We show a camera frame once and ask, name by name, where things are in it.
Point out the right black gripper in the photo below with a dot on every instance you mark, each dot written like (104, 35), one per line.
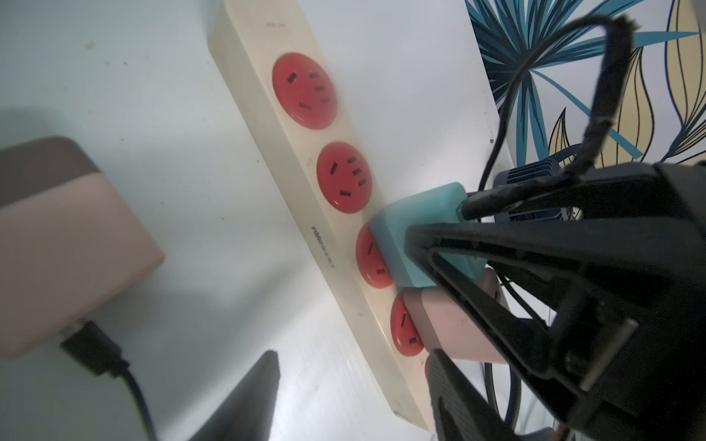
(611, 309)

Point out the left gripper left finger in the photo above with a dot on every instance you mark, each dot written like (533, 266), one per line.
(247, 412)

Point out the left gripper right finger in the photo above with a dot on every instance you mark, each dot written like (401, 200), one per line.
(460, 412)

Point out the pink usb charger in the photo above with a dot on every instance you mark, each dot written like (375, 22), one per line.
(442, 324)
(69, 242)

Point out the teal USB charger plug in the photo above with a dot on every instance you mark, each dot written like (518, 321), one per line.
(408, 234)

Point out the beige power strip red sockets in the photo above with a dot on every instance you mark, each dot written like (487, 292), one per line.
(275, 70)

